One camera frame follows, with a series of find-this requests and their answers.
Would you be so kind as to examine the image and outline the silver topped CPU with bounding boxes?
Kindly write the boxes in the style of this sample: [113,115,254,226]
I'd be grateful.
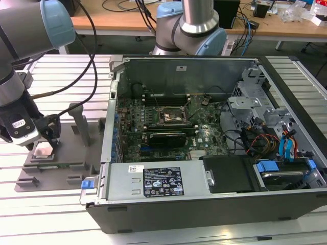
[33,142,55,157]

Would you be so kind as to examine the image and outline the thin metal locking lever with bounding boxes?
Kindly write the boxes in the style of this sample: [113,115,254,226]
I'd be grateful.
[150,88,163,110]

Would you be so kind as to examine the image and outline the metal socket cover frame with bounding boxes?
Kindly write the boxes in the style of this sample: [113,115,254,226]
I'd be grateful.
[181,98,202,122]

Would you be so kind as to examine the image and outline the CPU socket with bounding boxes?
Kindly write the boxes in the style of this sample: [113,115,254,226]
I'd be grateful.
[158,106,190,126]

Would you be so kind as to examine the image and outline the grey parts rack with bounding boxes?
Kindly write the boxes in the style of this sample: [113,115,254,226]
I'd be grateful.
[14,102,108,193]

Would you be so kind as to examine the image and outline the silver power supply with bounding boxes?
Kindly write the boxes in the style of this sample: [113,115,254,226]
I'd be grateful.
[101,162,214,204]

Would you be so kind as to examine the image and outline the wooden desk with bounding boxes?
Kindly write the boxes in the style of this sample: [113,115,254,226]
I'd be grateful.
[68,0,327,56]

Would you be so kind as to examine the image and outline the black RAM slot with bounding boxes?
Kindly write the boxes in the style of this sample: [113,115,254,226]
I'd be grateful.
[143,126,199,130]
[143,129,199,133]
[144,92,191,97]
[144,101,191,107]
[144,95,191,100]
[143,123,199,128]
[144,99,191,103]

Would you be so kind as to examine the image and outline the black graphics card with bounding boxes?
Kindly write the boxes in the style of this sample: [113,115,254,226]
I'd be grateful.
[148,131,189,148]

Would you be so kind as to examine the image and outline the green motherboard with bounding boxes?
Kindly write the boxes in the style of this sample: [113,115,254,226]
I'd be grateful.
[116,95,232,163]

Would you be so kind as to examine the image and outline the black and silver PC case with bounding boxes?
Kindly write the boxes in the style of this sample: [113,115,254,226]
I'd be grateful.
[79,55,327,234]

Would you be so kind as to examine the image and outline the black plastic shroud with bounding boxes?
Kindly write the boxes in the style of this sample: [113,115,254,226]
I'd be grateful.
[199,155,260,194]

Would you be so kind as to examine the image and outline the metal drive cage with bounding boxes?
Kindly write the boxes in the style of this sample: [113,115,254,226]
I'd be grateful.
[226,66,298,140]

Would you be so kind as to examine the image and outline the black computer tower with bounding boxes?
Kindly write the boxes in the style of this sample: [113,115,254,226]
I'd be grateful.
[213,0,241,30]

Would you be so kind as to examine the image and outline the blue disk carrier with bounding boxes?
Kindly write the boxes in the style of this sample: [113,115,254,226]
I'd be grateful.
[256,159,317,179]

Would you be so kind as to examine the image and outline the small black box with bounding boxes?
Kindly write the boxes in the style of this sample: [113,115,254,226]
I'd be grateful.
[253,3,270,19]

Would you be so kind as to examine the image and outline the silver hard disk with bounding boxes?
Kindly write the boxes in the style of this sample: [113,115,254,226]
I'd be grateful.
[259,170,306,191]

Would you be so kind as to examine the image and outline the clear plastic bag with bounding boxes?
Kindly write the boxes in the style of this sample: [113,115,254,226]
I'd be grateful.
[279,1,314,23]

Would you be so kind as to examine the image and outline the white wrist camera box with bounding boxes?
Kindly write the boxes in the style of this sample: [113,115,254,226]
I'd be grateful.
[4,112,43,148]

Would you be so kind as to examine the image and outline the coloured power wire bundle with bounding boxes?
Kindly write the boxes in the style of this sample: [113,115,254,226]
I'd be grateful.
[241,126,282,157]

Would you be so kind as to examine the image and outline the blue data cable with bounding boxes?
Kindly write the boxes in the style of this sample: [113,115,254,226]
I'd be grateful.
[277,134,289,162]
[283,129,297,164]

